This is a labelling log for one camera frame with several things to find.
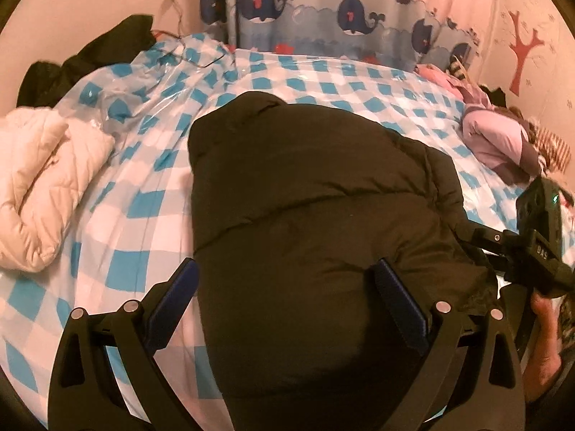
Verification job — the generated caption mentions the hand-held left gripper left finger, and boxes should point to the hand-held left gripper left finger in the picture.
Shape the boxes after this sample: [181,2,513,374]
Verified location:
[47,258,201,431]

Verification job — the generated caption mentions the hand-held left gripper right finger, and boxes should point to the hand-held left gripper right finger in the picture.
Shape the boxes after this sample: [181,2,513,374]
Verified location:
[374,258,526,431]

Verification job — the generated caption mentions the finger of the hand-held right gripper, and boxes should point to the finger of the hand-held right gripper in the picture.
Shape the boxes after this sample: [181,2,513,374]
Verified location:
[456,226,510,258]
[482,255,512,280]

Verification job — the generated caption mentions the dark puffer jacket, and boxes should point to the dark puffer jacket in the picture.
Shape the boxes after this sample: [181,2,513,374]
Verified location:
[186,91,499,431]

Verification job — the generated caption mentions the person's right forearm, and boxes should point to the person's right forearm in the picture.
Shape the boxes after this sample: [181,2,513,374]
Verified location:
[523,327,567,405]

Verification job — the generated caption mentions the person's right hand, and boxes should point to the person's right hand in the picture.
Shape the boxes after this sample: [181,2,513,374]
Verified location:
[530,291,561,330]

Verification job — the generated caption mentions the red striped cloth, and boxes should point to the red striped cloth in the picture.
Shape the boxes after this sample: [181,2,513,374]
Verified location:
[532,126,574,173]

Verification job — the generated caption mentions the lilac garment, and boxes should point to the lilac garment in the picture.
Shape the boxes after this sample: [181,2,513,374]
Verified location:
[462,94,543,185]

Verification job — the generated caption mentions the blue checkered bed sheet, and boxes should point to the blue checkered bed sheet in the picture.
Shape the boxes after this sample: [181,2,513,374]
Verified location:
[0,33,575,418]

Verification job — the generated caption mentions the pink cloth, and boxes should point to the pink cloth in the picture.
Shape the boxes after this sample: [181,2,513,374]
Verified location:
[415,64,468,96]

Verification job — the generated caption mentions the black striped cloth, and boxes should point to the black striped cloth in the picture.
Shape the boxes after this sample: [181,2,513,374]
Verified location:
[449,56,469,82]

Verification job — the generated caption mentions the white quilted jacket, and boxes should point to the white quilted jacket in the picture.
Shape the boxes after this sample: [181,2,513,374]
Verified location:
[0,108,116,272]

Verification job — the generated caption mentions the black garment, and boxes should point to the black garment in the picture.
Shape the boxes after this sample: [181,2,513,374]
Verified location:
[18,14,156,108]

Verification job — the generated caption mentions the whale print curtain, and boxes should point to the whale print curtain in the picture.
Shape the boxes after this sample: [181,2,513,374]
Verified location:
[193,0,495,71]

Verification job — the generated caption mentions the red tree wall sticker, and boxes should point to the red tree wall sticker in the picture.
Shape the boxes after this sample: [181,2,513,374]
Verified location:
[507,9,546,97]

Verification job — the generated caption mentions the dark cable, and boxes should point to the dark cable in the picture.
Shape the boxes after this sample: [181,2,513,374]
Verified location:
[153,0,236,70]

